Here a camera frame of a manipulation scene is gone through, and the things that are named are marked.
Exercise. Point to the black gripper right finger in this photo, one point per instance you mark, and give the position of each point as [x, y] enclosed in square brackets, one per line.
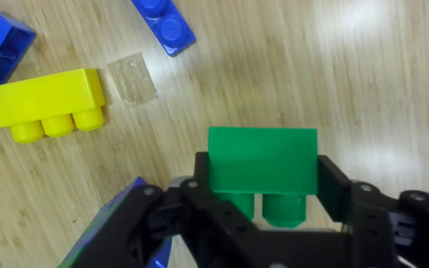
[387, 228]

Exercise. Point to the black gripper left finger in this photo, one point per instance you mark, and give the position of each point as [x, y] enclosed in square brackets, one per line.
[174, 224]

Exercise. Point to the yellow wide toy block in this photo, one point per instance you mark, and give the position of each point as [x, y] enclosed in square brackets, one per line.
[45, 99]

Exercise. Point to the clear square plastic patch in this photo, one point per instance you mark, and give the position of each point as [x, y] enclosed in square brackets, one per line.
[133, 79]

